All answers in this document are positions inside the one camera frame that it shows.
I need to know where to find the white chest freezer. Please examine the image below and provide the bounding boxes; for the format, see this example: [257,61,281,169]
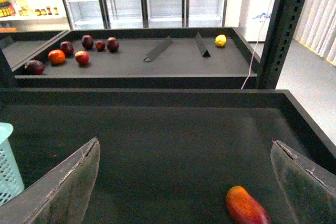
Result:
[238,0,275,42]

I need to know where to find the black perforated shelf post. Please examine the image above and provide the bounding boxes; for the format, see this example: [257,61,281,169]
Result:
[256,0,305,89]

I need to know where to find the orange round fruit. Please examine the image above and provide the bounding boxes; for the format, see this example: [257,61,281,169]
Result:
[48,49,66,65]

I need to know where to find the white thin cable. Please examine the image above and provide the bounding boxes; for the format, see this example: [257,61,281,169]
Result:
[240,0,279,90]

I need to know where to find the red orange mango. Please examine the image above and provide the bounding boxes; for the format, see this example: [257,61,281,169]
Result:
[226,186,271,224]

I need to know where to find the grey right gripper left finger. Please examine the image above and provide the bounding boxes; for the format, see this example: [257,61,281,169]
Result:
[1,137,100,223]

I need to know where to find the left black display tray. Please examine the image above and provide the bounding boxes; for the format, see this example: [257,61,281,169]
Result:
[1,30,68,71]

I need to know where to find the black triangular divider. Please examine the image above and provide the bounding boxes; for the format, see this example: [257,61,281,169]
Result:
[195,32,211,58]

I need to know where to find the dark red apple back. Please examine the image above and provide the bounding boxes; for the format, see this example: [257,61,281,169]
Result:
[82,35,94,50]

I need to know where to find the light blue plastic basket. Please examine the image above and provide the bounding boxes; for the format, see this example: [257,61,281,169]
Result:
[0,122,24,206]

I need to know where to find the yellow lemon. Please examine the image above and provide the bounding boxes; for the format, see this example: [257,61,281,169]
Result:
[215,34,227,48]

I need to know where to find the flat black divider strip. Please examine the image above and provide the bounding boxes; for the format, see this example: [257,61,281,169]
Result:
[143,36,172,62]

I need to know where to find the far black display tray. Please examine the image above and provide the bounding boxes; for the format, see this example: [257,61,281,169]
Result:
[13,27,261,89]

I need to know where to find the dark red apple left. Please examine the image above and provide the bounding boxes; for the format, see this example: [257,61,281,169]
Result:
[60,41,74,57]

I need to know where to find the small dark red apple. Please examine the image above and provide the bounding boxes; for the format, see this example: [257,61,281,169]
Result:
[95,40,106,52]

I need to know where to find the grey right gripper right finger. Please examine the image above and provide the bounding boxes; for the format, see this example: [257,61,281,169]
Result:
[270,141,335,223]

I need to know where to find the white shelf with jars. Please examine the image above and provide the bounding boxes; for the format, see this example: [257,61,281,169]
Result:
[1,0,70,32]

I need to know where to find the white vertical blinds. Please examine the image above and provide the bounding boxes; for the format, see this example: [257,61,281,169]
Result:
[294,0,335,65]

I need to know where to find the red apple on far tray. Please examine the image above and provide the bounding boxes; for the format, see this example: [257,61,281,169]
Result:
[75,51,89,65]

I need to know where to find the dark red apple right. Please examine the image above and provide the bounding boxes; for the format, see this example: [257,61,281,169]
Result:
[107,37,119,52]

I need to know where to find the dark purple fruit front left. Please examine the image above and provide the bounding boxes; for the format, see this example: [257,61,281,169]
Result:
[24,60,45,75]

